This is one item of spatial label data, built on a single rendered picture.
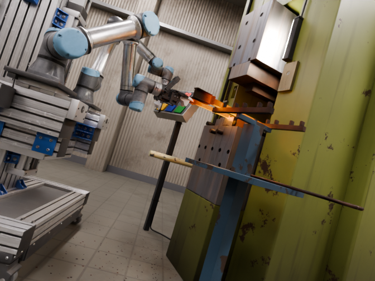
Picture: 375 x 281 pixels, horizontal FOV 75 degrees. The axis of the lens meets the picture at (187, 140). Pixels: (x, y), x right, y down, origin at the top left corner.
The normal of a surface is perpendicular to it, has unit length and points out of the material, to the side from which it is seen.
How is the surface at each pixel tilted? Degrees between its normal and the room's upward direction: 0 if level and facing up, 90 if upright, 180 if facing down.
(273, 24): 90
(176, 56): 90
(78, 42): 95
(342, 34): 90
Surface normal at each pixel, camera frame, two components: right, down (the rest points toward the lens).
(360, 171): -0.86, -0.29
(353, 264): 0.42, 0.07
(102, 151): 0.11, -0.04
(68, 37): 0.61, 0.23
